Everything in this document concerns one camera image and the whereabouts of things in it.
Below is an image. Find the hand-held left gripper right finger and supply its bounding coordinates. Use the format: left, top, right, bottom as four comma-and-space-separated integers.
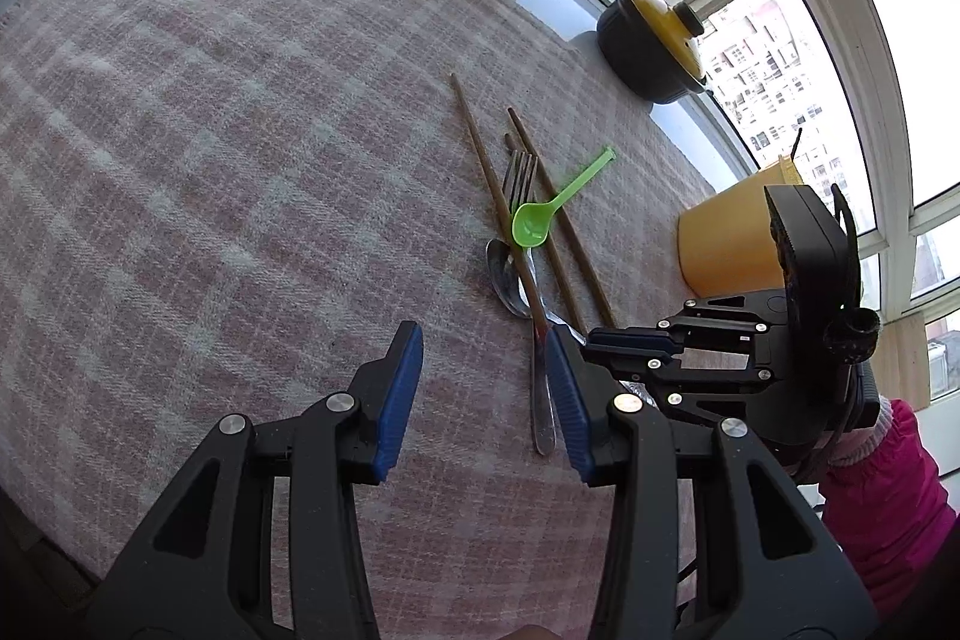
544, 323, 878, 640

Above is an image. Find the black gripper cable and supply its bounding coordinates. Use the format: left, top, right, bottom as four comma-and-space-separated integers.
829, 184, 863, 311

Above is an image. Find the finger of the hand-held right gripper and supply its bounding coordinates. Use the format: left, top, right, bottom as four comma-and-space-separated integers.
637, 379, 782, 432
583, 291, 782, 386

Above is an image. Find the wooden board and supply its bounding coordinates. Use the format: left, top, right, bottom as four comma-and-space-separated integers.
874, 316, 931, 412

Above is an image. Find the green plastic spoon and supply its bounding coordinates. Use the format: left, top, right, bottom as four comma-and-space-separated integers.
511, 146, 617, 249

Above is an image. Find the pink plaid table cloth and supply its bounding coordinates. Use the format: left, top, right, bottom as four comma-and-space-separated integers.
0, 0, 721, 611

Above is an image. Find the metal fork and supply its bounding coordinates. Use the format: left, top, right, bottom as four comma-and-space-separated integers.
501, 151, 557, 456

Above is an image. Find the black clay pot yellow lid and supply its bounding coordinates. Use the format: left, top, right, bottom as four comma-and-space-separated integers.
596, 0, 710, 105

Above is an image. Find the yellow plastic container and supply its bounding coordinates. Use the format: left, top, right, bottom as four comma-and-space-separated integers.
677, 152, 807, 300

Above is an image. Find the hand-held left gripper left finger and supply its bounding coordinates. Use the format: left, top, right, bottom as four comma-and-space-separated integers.
86, 320, 425, 640

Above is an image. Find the metal spoon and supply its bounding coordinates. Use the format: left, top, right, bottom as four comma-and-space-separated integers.
486, 239, 647, 407

